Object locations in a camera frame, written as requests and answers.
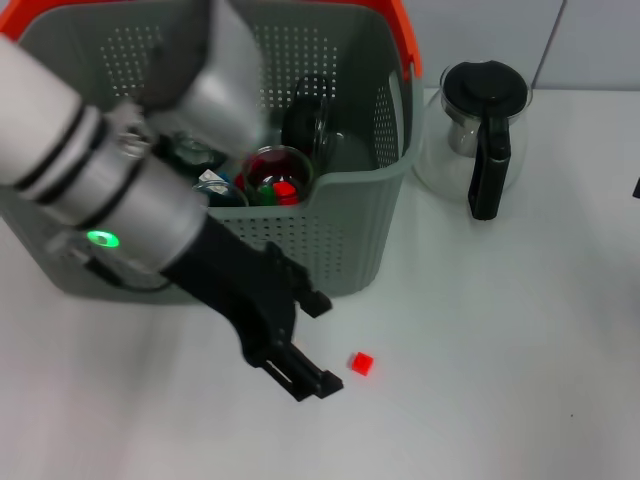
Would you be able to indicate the glass pot with black lid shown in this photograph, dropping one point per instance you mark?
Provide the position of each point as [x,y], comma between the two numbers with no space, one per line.
[492,145]

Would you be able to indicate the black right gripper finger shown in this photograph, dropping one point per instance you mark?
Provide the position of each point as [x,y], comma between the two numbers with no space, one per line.
[637,187]

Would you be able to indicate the green brick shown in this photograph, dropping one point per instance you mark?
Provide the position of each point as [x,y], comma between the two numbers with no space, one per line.
[266,194]

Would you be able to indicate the small red brick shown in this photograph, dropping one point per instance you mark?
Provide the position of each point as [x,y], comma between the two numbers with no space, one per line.
[362,362]

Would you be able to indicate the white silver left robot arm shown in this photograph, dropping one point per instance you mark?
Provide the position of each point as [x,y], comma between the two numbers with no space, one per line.
[75,165]

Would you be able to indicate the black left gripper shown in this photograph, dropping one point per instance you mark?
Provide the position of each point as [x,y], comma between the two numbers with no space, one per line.
[235,290]

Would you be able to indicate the left wrist camera housing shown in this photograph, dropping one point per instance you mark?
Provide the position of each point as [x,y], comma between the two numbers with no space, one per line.
[215,75]

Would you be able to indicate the red sloped brick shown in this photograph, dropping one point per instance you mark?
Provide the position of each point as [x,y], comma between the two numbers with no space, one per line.
[285,189]

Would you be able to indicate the grey perforated storage bin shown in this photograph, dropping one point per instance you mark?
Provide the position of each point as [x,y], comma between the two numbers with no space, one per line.
[350,225]

